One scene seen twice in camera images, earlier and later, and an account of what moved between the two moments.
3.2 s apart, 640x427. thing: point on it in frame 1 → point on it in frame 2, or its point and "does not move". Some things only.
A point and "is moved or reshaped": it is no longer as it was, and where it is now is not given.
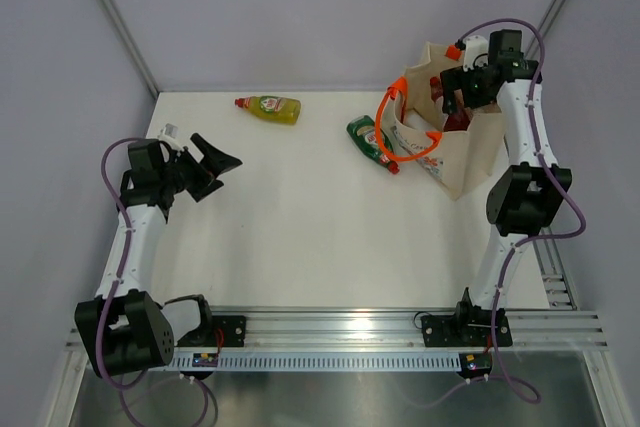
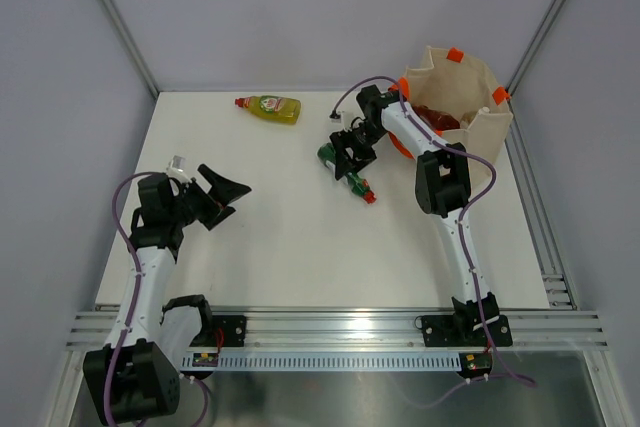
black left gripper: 216,162 → 223,190
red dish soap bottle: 459,119 → 437,120
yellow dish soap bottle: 282,109 does not move
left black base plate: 233,328 does not move
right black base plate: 464,331 does not move
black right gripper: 456,78 → 343,161
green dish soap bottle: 363,129 is moved or reshaped
